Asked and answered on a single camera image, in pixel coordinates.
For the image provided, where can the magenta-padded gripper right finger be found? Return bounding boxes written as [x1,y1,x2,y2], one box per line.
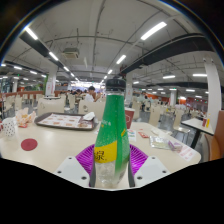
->
[129,143,171,188]

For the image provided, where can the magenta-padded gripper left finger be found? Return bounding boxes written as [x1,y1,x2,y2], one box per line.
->
[54,143,96,188]

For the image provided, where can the green-labelled clear drink bottle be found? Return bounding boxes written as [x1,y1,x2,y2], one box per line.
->
[94,77,131,189]

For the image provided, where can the clear plastic bag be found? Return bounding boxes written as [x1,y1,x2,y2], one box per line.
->
[148,134,171,150]

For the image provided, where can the pink packet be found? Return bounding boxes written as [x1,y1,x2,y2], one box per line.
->
[167,139,183,153]

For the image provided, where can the printed paper leaflet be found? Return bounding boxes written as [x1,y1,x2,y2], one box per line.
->
[178,145,198,163]

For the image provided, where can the flat round red coaster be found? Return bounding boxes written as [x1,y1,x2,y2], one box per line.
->
[20,138,39,152]

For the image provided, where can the dark food tray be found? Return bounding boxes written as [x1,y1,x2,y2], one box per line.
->
[34,112,99,131]

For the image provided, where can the red paper cup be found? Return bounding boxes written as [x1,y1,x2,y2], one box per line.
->
[124,107,136,130]

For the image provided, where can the white napkin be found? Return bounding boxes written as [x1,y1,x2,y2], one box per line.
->
[82,111,96,121]

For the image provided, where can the white table with condiments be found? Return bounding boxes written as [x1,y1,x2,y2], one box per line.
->
[180,117,214,149]

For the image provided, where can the beige chairs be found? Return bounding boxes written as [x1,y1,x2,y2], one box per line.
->
[0,93,208,134]

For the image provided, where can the crumpled paper food wrapper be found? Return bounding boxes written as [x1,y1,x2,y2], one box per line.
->
[14,107,37,128]

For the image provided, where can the orange wooden chair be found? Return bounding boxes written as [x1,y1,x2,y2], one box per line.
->
[203,109,224,163]

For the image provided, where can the white polka-dot mug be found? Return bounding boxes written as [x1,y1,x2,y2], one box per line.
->
[1,116,18,138]

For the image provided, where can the person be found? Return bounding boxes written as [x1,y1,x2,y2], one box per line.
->
[83,85,101,103]

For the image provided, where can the ceiling air conditioner unit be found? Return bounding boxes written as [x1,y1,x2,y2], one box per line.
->
[61,47,81,60]

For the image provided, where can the ceiling lights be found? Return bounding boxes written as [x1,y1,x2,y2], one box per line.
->
[0,21,209,98]

